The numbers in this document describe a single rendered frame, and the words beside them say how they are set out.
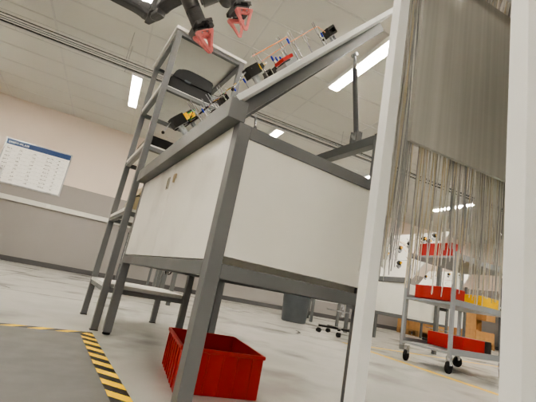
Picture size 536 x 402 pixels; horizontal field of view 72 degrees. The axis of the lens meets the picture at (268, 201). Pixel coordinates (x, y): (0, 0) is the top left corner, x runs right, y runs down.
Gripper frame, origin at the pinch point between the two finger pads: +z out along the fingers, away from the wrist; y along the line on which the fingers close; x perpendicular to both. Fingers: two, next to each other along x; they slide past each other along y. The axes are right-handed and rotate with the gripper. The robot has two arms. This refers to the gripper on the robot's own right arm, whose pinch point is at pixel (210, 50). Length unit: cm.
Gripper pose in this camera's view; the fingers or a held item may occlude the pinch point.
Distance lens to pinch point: 144.9
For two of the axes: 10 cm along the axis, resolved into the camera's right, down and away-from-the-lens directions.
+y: -4.5, 0.6, 8.9
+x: -8.1, 4.0, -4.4
